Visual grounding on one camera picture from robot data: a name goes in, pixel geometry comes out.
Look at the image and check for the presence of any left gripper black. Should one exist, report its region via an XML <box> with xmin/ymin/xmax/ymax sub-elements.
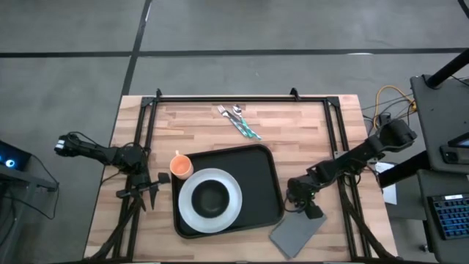
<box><xmin>114</xmin><ymin>171</ymin><xmax>171</xmax><ymax>213</ymax></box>

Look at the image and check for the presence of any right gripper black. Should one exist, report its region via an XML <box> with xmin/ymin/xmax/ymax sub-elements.
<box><xmin>285</xmin><ymin>175</ymin><xmax>325</xmax><ymax>221</ymax></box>

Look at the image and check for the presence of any grey cloth napkin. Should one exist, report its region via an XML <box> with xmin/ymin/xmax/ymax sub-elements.
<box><xmin>268</xmin><ymin>210</ymin><xmax>328</xmax><ymax>260</ymax></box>

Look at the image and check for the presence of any orange cup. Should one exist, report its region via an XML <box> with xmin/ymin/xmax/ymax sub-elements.
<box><xmin>169</xmin><ymin>149</ymin><xmax>194</xmax><ymax>180</ymax></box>

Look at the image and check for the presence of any black bowl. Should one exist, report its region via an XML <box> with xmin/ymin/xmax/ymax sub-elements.
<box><xmin>191</xmin><ymin>179</ymin><xmax>231</xmax><ymax>219</ymax></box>

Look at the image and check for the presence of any white round plate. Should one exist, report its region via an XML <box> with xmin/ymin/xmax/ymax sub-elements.
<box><xmin>177</xmin><ymin>167</ymin><xmax>243</xmax><ymax>234</ymax></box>

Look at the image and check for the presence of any knife with patterned handle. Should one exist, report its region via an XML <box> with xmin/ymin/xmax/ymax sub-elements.
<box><xmin>225</xmin><ymin>111</ymin><xmax>263</xmax><ymax>142</ymax></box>

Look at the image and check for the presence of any black plastic tray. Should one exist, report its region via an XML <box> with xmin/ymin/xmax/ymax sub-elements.
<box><xmin>171</xmin><ymin>143</ymin><xmax>286</xmax><ymax>240</ymax></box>

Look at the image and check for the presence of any white paper sheet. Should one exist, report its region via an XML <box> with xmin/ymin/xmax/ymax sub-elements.
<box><xmin>374</xmin><ymin>161</ymin><xmax>399</xmax><ymax>205</ymax></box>

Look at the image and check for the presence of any black desk beam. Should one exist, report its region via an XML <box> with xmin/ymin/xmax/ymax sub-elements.
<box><xmin>378</xmin><ymin>150</ymin><xmax>432</xmax><ymax>188</ymax></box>

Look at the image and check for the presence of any grey side desk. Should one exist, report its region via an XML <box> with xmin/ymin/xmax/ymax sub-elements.
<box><xmin>0</xmin><ymin>163</ymin><xmax>59</xmax><ymax>264</ymax></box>

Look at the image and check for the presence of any grey keyboard desk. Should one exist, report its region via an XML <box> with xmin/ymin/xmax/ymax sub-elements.
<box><xmin>416</xmin><ymin>169</ymin><xmax>469</xmax><ymax>264</ymax></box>

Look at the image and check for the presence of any black computer with light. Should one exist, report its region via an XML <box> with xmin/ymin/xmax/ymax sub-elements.
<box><xmin>0</xmin><ymin>140</ymin><xmax>32</xmax><ymax>172</ymax></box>

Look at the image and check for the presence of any grey desk with pole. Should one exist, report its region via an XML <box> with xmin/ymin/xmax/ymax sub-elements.
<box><xmin>410</xmin><ymin>74</ymin><xmax>469</xmax><ymax>175</ymax></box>

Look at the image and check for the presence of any backlit computer keyboard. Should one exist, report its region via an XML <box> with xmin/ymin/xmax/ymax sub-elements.
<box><xmin>427</xmin><ymin>193</ymin><xmax>469</xmax><ymax>242</ymax></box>

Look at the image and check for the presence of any black device with screen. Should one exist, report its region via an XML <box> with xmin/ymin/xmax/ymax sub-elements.
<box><xmin>439</xmin><ymin>132</ymin><xmax>469</xmax><ymax>166</ymax></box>

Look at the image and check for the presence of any black desk pole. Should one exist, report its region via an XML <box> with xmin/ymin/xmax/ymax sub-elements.
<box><xmin>426</xmin><ymin>48</ymin><xmax>469</xmax><ymax>89</ymax></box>

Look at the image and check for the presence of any black aluminium frame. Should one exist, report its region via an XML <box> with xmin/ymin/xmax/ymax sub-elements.
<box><xmin>83</xmin><ymin>87</ymin><xmax>399</xmax><ymax>264</ymax></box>

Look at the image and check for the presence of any yellow floor cable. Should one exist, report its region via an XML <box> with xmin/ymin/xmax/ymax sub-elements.
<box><xmin>372</xmin><ymin>84</ymin><xmax>418</xmax><ymax>129</ymax></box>

